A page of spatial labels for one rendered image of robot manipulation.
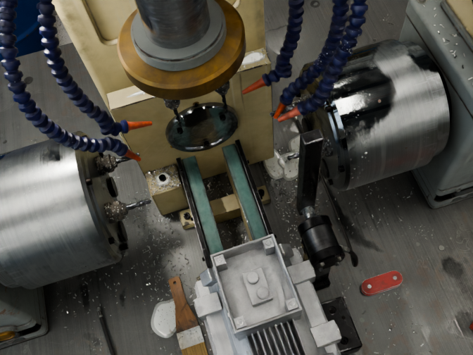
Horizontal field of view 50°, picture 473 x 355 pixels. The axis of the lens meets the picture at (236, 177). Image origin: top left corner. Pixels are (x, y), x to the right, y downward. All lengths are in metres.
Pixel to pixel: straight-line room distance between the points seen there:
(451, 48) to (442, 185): 0.29
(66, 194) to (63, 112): 0.59
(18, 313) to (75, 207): 0.29
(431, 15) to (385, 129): 0.24
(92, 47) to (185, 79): 0.33
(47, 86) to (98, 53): 0.51
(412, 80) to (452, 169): 0.23
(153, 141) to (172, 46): 0.37
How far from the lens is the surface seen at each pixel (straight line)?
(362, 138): 0.87
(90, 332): 1.15
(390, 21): 1.50
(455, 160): 1.03
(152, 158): 1.07
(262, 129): 1.10
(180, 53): 0.68
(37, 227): 0.87
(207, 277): 0.81
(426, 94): 0.91
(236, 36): 0.72
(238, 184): 1.06
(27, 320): 1.10
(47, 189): 0.86
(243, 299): 0.77
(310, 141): 0.72
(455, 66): 0.95
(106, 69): 1.02
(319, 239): 0.88
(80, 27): 0.94
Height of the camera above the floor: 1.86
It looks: 62 degrees down
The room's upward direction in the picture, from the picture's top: 10 degrees counter-clockwise
